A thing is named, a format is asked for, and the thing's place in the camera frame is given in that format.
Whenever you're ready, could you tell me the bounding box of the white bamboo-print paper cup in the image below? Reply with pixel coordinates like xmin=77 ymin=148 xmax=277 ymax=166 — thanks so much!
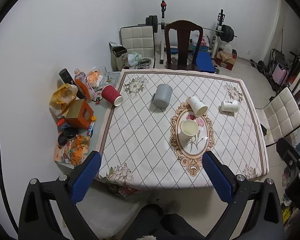
xmin=179 ymin=120 xmax=199 ymax=142

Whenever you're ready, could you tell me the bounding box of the white paper cup far right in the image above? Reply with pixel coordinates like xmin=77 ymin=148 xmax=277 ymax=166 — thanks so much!
xmin=221 ymin=100 xmax=239 ymax=113

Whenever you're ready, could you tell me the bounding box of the white floral paper cup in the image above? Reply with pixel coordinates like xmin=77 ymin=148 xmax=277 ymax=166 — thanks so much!
xmin=189 ymin=96 xmax=207 ymax=117

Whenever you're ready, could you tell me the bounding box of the red ribbed paper cup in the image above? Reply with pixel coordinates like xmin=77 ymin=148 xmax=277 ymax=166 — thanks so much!
xmin=101 ymin=85 xmax=123 ymax=107

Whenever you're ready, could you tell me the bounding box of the colourful orange paper packet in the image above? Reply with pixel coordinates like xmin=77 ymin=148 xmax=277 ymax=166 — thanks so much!
xmin=54 ymin=135 xmax=90 ymax=166

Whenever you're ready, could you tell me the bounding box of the small red-blue box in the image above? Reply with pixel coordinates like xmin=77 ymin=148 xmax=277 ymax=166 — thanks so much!
xmin=57 ymin=118 xmax=69 ymax=132

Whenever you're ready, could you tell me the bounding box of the small blue-label vial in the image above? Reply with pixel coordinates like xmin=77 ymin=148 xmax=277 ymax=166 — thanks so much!
xmin=87 ymin=121 xmax=95 ymax=137

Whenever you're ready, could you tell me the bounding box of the white padded chair right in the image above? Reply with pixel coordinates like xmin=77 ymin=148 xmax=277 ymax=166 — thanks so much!
xmin=256 ymin=87 xmax=300 ymax=147

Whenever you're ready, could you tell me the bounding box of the white padded chair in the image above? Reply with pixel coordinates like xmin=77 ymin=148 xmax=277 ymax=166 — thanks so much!
xmin=256 ymin=87 xmax=300 ymax=147
xmin=120 ymin=24 xmax=155 ymax=68

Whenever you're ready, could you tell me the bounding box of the orange gift box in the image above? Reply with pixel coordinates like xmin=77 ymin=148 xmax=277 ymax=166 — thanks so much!
xmin=65 ymin=99 xmax=94 ymax=129

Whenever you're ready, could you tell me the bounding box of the yellow plastic bag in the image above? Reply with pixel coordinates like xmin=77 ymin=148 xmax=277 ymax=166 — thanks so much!
xmin=49 ymin=83 xmax=78 ymax=118

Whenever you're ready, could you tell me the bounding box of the patterned white tablecloth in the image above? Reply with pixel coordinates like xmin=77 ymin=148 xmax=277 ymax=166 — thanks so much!
xmin=97 ymin=69 xmax=269 ymax=189

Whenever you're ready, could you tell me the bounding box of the orange-white drink bottle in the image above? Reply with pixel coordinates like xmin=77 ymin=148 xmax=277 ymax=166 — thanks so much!
xmin=74 ymin=69 xmax=95 ymax=101

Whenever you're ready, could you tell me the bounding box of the black cylinder speaker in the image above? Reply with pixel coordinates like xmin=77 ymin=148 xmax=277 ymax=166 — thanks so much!
xmin=59 ymin=68 xmax=86 ymax=99

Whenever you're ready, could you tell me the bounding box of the orange snack wrapper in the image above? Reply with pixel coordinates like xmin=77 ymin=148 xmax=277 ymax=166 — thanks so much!
xmin=87 ymin=66 xmax=107 ymax=88

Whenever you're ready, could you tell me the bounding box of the grey plastic mug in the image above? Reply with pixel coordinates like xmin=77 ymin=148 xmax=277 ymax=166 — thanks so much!
xmin=152 ymin=84 xmax=173 ymax=109

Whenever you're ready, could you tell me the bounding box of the brown cardboard box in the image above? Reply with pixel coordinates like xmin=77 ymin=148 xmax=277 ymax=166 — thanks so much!
xmin=215 ymin=49 xmax=237 ymax=70

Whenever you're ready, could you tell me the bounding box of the blue bench pad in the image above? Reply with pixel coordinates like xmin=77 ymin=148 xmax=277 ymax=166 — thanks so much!
xmin=168 ymin=47 xmax=214 ymax=73

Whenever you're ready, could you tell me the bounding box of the black patterned gift bag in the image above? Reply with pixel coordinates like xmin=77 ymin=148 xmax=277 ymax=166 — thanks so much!
xmin=109 ymin=42 xmax=129 ymax=72

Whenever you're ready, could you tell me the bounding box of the white weight bench rack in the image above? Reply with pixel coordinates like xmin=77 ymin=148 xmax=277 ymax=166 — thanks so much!
xmin=159 ymin=0 xmax=226 ymax=65

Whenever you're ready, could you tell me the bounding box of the barbell with black plates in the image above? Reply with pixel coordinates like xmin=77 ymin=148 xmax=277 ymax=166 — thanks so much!
xmin=138 ymin=15 xmax=237 ymax=42

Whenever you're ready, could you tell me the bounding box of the white padded chair left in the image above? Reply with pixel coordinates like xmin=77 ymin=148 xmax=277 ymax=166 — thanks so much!
xmin=120 ymin=24 xmax=155 ymax=68

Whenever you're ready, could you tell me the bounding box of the dark wooden chair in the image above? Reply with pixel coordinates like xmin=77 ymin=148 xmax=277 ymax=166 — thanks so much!
xmin=165 ymin=29 xmax=203 ymax=60

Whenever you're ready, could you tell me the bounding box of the black coiled cable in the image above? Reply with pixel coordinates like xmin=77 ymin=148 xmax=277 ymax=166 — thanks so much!
xmin=57 ymin=126 xmax=80 ymax=146

